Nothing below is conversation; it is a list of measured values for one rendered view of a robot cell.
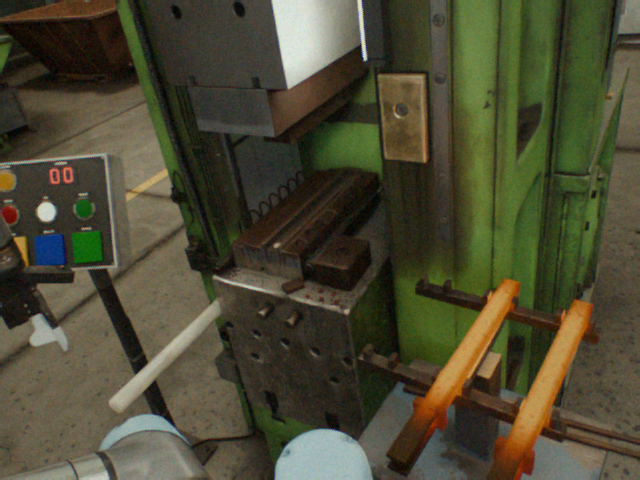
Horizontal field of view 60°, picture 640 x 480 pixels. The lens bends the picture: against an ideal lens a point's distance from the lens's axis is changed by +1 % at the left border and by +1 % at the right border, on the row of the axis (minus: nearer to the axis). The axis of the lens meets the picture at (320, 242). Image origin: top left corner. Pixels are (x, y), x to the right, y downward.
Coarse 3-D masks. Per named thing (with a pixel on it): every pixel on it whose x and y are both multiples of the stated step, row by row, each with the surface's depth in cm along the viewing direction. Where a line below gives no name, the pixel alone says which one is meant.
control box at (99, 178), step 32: (64, 160) 136; (96, 160) 135; (0, 192) 139; (32, 192) 138; (64, 192) 137; (96, 192) 135; (32, 224) 138; (64, 224) 137; (96, 224) 136; (128, 224) 143; (32, 256) 139; (128, 256) 141
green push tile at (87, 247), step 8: (88, 232) 136; (96, 232) 135; (80, 240) 136; (88, 240) 136; (96, 240) 135; (80, 248) 136; (88, 248) 136; (96, 248) 135; (80, 256) 136; (88, 256) 136; (96, 256) 135
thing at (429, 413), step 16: (512, 288) 96; (496, 304) 93; (480, 320) 90; (496, 320) 90; (480, 336) 87; (464, 352) 85; (480, 352) 87; (448, 368) 83; (464, 368) 82; (448, 384) 80; (416, 400) 78; (432, 400) 78; (448, 400) 79; (416, 416) 76; (432, 416) 75; (400, 432) 74; (416, 432) 73; (432, 432) 76; (400, 448) 72; (416, 448) 72; (400, 464) 71
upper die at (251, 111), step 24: (360, 48) 132; (336, 72) 124; (360, 72) 134; (192, 96) 114; (216, 96) 110; (240, 96) 107; (264, 96) 104; (288, 96) 110; (312, 96) 117; (216, 120) 114; (240, 120) 110; (264, 120) 107; (288, 120) 111
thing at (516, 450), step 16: (576, 304) 90; (592, 304) 90; (576, 320) 87; (560, 336) 85; (576, 336) 85; (560, 352) 82; (544, 368) 80; (560, 368) 80; (544, 384) 78; (560, 384) 80; (528, 400) 76; (544, 400) 75; (528, 416) 74; (544, 416) 74; (512, 432) 72; (528, 432) 72; (496, 448) 71; (512, 448) 69; (528, 448) 69; (496, 464) 67; (512, 464) 67; (528, 464) 69
